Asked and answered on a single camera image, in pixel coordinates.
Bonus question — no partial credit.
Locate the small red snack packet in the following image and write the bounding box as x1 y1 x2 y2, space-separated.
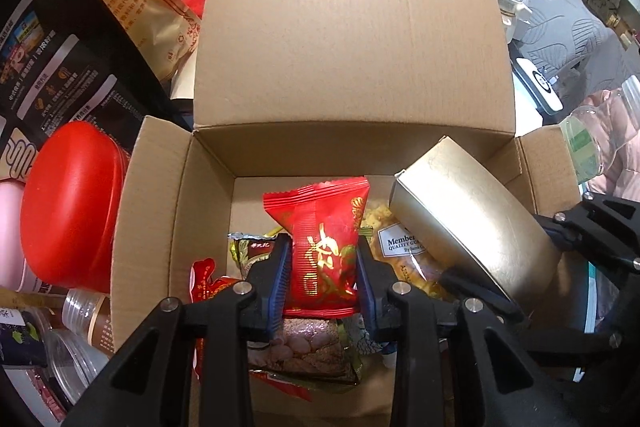
262 176 370 319

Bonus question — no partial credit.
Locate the white device with black ring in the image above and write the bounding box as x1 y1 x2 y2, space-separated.
515 57 561 115

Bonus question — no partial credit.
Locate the white teapot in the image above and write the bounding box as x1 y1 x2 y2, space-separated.
487 0 533 42

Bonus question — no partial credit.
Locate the grey leaf-pattern cushion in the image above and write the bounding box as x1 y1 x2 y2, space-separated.
515 0 636 108

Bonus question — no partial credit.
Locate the large black printed bag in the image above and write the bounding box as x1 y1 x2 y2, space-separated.
0 0 193 182

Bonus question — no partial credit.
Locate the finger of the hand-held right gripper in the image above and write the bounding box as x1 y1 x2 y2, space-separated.
531 192 640 279
439 267 640 358

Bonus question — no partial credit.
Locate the gold rectangular box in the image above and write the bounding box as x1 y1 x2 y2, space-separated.
389 136 561 303

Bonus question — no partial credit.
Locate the clear jar with orange contents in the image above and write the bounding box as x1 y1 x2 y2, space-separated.
42 329 108 408

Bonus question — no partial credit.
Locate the green liquid plastic bottle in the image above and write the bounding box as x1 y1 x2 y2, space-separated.
559 82 640 182

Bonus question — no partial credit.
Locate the peanut snack packet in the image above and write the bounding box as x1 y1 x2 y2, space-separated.
227 231 368 389

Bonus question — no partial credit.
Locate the red lid jar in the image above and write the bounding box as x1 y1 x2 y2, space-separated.
20 121 132 294

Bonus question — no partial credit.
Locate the pink padded jacket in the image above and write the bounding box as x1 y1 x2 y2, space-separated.
582 74 640 202

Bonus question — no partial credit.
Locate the pink lid jar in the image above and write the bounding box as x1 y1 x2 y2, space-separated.
0 181 43 294

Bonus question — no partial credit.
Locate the cardboard box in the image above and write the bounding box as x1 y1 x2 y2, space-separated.
109 0 585 413

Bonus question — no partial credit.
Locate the clear bag of waffle snacks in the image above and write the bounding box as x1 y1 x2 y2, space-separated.
360 199 451 303

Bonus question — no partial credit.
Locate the red gold-print snack bag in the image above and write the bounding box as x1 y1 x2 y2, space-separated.
189 257 251 380

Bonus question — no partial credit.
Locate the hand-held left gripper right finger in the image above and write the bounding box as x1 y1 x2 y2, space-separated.
355 232 596 427

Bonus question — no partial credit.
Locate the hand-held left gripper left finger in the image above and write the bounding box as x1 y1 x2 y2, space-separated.
60 233 293 427

